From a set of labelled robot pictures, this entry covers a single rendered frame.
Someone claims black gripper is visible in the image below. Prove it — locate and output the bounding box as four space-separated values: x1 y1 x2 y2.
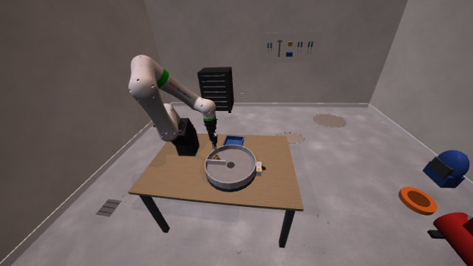
206 126 217 150

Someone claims blue rectangular tray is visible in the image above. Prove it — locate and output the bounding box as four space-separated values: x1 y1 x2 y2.
223 135 244 146

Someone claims grey round turntable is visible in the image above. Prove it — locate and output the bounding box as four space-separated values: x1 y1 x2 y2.
205 145 266 192

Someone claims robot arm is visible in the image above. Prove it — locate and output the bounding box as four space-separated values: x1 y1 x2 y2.
129 55 218 142

